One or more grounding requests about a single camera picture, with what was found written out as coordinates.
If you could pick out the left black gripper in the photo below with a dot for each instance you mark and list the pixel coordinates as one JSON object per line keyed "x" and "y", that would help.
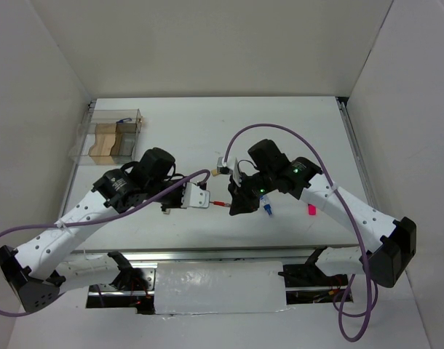
{"x": 179, "y": 203}

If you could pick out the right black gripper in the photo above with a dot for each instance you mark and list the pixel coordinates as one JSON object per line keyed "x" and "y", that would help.
{"x": 241, "y": 203}

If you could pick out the red gel pen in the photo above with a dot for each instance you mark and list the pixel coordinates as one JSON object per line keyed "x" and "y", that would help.
{"x": 220, "y": 203}

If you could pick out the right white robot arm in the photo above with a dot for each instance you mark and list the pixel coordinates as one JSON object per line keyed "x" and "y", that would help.
{"x": 386, "y": 244}

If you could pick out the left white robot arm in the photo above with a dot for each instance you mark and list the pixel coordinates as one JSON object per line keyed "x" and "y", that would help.
{"x": 38, "y": 271}

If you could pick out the pink highlighter black cap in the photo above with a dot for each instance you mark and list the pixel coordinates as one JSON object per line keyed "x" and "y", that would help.
{"x": 312, "y": 210}

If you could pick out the white tape sheet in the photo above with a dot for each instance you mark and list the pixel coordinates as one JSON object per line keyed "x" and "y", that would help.
{"x": 197, "y": 288}

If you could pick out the clear plastic organizer box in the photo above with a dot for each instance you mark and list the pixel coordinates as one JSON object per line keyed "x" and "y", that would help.
{"x": 85, "y": 130}

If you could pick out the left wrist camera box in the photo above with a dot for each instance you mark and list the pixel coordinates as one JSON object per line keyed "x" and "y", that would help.
{"x": 195, "y": 197}

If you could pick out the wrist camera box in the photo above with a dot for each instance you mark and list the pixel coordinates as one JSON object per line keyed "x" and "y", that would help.
{"x": 195, "y": 197}
{"x": 229, "y": 166}

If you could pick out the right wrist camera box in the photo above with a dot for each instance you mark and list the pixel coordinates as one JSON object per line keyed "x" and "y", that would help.
{"x": 229, "y": 166}

